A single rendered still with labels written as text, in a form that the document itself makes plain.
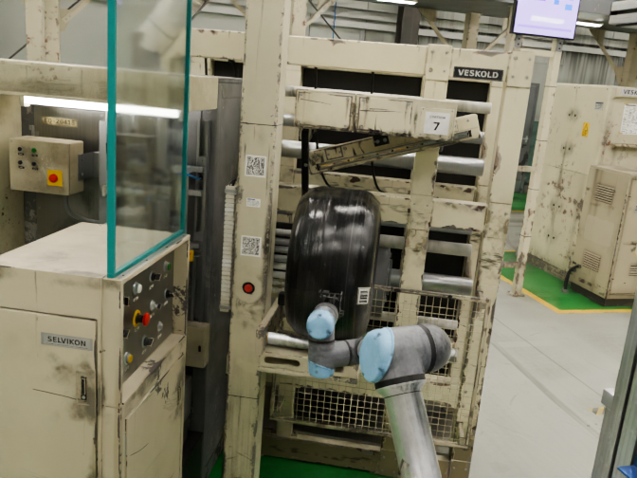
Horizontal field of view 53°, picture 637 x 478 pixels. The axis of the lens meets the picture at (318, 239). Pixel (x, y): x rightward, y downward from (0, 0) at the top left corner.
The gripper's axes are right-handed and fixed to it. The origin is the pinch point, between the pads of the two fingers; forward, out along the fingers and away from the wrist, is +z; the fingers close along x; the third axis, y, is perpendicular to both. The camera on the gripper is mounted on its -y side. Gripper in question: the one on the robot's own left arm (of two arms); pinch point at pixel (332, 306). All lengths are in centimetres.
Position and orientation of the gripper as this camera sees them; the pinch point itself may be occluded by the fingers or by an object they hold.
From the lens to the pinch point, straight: 210.7
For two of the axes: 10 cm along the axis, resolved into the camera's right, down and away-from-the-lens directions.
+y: 1.0, -9.9, -1.2
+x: -9.9, -1.1, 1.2
